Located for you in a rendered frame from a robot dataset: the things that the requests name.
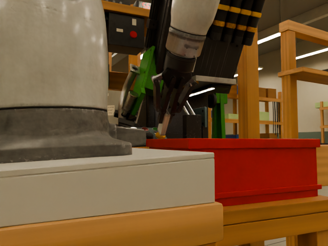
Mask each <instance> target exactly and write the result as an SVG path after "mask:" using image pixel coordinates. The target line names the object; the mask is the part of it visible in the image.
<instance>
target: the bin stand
mask: <svg viewBox="0 0 328 246"><path fill-rule="evenodd" d="M223 225H224V238H223V240H222V241H219V242H216V244H217V246H265V241H266V240H272V239H278V238H283V237H289V236H295V235H297V239H298V246H328V197H327V196H322V195H318V196H316V197H307V198H298V199H289V200H280V201H271V202H262V203H252V204H244V205H231V206H223Z"/></svg>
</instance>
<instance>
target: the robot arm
mask: <svg viewBox="0 0 328 246"><path fill-rule="evenodd" d="M219 3H220V0H172V6H171V23H170V28H169V32H168V37H167V41H166V45H165V47H166V48H167V50H168V51H167V54H166V58H165V61H164V67H163V69H162V70H161V73H160V74H158V75H156V76H154V75H152V76H151V79H152V82H153V101H154V108H155V110H156V111H157V112H159V114H158V118H157V121H158V123H159V125H158V129H157V131H158V133H159V135H160V136H165V133H166V130H167V126H168V124H170V123H171V121H172V118H173V116H175V113H180V112H181V110H182V109H183V107H184V105H185V103H186V101H187V100H188V98H189V96H190V94H191V92H192V90H193V89H194V88H195V87H196V86H197V85H198V83H197V82H196V81H195V80H194V79H192V74H191V72H192V71H193V68H194V64H195V61H196V57H199V56H200V54H201V51H202V48H203V44H204V41H205V39H206V34H207V32H208V30H209V28H210V26H211V25H212V23H213V20H214V18H215V15H216V12H217V9H218V6H219ZM161 79H163V81H164V92H163V96H162V99H161V88H160V83H161ZM185 84H186V86H185V87H184V89H183V91H182V88H183V86H184V85H185ZM171 93H172V94H171ZM180 93H181V95H180ZM170 95H171V98H170ZM107 96H108V46H107V33H106V23H105V15H104V9H103V4H102V1H101V0H0V164H6V163H21V162H35V161H49V160H63V159H77V158H92V157H109V156H125V155H132V147H134V146H139V145H143V144H144V143H145V142H146V132H145V131H144V129H138V128H129V127H119V126H116V124H115V123H109V121H108V113H107ZM169 99H170V100H169ZM169 101H170V102H169ZM168 103H169V106H168ZM167 107H168V110H167Z"/></svg>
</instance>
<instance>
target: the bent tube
mask: <svg viewBox="0 0 328 246"><path fill-rule="evenodd" d="M136 75H140V67H138V66H136V65H133V64H130V72H129V74H128V76H127V78H126V80H125V83H124V85H123V88H122V91H121V94H120V98H119V104H118V118H119V117H120V118H123V119H126V117H123V116H122V115H121V113H123V110H122V106H123V105H124V102H125V101H126V99H127V96H128V92H129V90H130V88H131V86H132V83H133V81H134V79H135V77H136Z"/></svg>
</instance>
